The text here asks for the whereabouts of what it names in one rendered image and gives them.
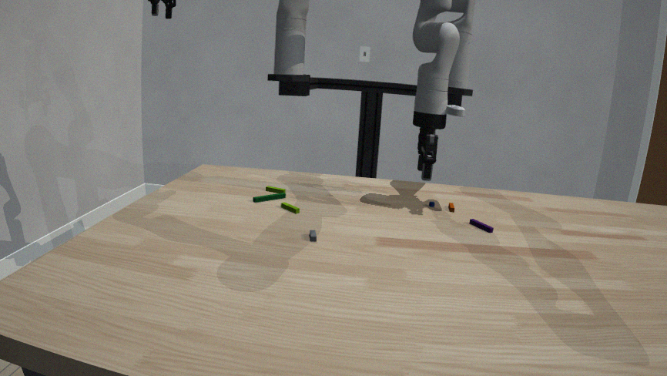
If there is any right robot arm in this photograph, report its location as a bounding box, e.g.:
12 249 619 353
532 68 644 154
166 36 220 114
274 0 309 75

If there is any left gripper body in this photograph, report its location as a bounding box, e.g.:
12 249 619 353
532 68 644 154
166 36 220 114
413 111 447 148

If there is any purple rod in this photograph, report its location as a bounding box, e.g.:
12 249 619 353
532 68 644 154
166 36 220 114
470 219 494 233

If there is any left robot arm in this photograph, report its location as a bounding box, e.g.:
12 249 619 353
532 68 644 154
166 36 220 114
413 0 475 117

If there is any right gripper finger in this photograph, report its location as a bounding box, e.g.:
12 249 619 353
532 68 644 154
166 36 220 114
148 0 160 16
163 0 176 19

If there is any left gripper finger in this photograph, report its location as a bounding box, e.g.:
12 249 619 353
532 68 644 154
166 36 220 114
417 127 423 171
420 134 438 181

